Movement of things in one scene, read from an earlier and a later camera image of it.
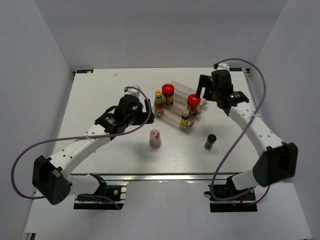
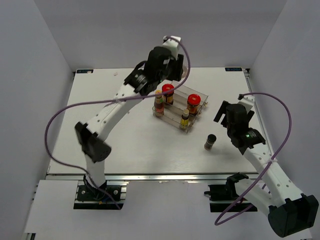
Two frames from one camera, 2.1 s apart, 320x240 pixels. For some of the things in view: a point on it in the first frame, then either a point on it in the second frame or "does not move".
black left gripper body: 139,116 to 173,71
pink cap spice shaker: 155,141 to 185,71
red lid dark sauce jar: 167,93 does not move
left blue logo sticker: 85,71 does not move
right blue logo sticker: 235,69 does not move
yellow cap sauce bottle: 158,104 does not move
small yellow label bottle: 184,120 does not move
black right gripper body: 210,93 to 222,110
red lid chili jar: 193,103 does not move
